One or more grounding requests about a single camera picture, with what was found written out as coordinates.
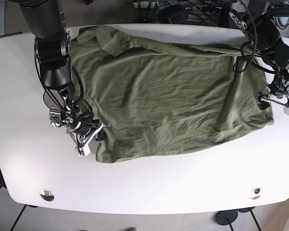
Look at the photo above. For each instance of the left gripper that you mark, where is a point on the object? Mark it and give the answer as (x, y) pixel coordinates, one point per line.
(278, 88)

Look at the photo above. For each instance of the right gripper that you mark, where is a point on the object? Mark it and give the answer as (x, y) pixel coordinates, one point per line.
(82, 128)

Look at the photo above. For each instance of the dark olive green cloth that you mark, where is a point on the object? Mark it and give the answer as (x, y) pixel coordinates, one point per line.
(165, 99)

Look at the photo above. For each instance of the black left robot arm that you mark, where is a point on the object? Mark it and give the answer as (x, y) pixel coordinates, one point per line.
(265, 48)

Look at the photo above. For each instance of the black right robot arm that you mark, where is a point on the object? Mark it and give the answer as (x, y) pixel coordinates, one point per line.
(63, 88)

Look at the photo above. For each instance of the left chrome table grommet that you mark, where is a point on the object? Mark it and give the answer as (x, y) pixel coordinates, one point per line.
(46, 195)

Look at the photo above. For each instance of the chrome table grommet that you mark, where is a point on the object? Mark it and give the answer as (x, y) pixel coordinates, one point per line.
(255, 194)
(46, 195)

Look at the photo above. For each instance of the right chrome table grommet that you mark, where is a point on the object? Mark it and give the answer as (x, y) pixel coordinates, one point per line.
(255, 194)

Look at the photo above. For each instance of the grey sneaker shoe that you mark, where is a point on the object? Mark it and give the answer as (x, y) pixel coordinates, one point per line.
(133, 229)

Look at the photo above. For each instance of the black round stand base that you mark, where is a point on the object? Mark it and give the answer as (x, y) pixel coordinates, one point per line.
(226, 217)

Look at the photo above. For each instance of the black power adapter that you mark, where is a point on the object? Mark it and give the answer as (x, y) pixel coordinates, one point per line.
(174, 14)

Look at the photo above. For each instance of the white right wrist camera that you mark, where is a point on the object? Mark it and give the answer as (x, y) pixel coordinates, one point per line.
(83, 151)

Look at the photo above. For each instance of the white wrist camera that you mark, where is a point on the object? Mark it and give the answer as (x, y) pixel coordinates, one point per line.
(286, 110)
(83, 151)

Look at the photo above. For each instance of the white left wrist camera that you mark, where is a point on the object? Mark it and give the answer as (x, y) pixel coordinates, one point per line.
(286, 110)

